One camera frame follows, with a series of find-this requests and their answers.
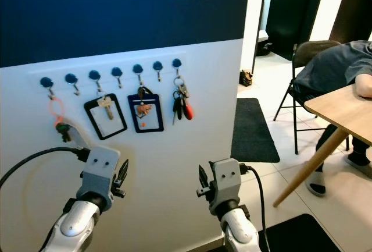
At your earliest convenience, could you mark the person in grey shirt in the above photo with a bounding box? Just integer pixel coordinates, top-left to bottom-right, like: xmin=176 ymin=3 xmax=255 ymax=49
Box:
xmin=294 ymin=40 xmax=372 ymax=198

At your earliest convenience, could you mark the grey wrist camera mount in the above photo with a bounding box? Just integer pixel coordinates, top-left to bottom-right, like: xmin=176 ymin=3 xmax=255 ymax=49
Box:
xmin=78 ymin=145 xmax=122 ymax=198
xmin=210 ymin=158 xmax=248 ymax=207

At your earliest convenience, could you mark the orange loop green key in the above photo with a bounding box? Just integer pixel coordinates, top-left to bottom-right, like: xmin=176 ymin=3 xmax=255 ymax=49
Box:
xmin=49 ymin=96 xmax=70 ymax=143

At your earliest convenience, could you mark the white key tag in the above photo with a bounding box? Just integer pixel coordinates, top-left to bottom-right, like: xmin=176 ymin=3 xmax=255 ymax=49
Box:
xmin=59 ymin=124 xmax=94 ymax=150

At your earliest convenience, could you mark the dark brown door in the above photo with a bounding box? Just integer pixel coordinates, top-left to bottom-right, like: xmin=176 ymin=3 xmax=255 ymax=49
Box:
xmin=328 ymin=0 xmax=372 ymax=45

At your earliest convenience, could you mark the blue badge holder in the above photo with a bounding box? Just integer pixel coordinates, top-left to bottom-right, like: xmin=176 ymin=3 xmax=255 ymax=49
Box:
xmin=127 ymin=87 xmax=165 ymax=134

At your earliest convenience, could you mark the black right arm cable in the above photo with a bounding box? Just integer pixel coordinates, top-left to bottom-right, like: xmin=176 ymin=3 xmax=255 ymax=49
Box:
xmin=244 ymin=166 xmax=270 ymax=252

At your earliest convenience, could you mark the white key hook rail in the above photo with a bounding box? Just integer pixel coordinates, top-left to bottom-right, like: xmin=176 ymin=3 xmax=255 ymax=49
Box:
xmin=28 ymin=52 xmax=188 ymax=94

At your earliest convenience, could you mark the black folding chair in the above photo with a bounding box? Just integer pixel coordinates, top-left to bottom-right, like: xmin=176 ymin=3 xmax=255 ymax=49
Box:
xmin=273 ymin=40 xmax=353 ymax=155

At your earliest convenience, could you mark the silver key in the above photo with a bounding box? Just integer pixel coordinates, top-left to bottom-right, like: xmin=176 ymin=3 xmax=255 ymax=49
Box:
xmin=97 ymin=95 xmax=115 ymax=121

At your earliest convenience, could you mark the small black floor mat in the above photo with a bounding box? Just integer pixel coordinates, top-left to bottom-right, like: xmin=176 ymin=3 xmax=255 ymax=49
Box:
xmin=230 ymin=97 xmax=281 ymax=164

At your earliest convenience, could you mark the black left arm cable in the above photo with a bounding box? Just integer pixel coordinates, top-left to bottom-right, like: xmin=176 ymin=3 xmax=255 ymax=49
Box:
xmin=0 ymin=145 xmax=92 ymax=186

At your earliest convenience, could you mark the blue knob metal hook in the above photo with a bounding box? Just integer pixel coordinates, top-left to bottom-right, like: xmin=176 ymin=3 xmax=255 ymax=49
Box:
xmin=88 ymin=70 xmax=102 ymax=93
xmin=152 ymin=61 xmax=164 ymax=83
xmin=40 ymin=76 xmax=55 ymax=99
xmin=65 ymin=73 xmax=80 ymax=96
xmin=171 ymin=58 xmax=183 ymax=80
xmin=132 ymin=63 xmax=145 ymax=85
xmin=111 ymin=67 xmax=124 ymax=89

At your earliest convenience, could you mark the wooden table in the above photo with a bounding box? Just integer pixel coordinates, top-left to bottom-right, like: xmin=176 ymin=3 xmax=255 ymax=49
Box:
xmin=273 ymin=83 xmax=372 ymax=208

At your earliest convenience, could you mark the large black floor mat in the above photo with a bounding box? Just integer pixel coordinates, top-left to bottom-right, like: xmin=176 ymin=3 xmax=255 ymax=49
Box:
xmin=205 ymin=214 xmax=345 ymax=252

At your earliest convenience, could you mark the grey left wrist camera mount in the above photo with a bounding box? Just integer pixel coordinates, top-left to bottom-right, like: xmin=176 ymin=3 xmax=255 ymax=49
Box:
xmin=78 ymin=145 xmax=122 ymax=198

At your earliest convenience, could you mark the dark green door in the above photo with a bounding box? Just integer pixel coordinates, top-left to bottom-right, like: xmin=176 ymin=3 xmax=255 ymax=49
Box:
xmin=264 ymin=0 xmax=327 ymax=62

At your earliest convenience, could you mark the key bunch with red fob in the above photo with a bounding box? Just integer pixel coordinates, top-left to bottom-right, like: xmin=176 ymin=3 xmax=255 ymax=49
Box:
xmin=171 ymin=77 xmax=194 ymax=126

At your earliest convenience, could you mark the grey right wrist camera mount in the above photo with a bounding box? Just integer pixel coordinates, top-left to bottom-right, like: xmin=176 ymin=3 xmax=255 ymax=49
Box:
xmin=210 ymin=158 xmax=248 ymax=207

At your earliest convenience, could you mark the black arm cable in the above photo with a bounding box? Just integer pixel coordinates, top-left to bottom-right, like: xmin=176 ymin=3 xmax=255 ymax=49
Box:
xmin=244 ymin=166 xmax=270 ymax=252
xmin=0 ymin=145 xmax=92 ymax=186

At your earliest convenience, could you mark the brown shoe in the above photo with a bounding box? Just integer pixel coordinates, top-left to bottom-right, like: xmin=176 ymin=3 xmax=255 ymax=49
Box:
xmin=239 ymin=70 xmax=254 ymax=87

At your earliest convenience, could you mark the black badge holder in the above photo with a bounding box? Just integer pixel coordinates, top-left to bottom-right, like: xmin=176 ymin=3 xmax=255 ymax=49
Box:
xmin=83 ymin=93 xmax=128 ymax=141

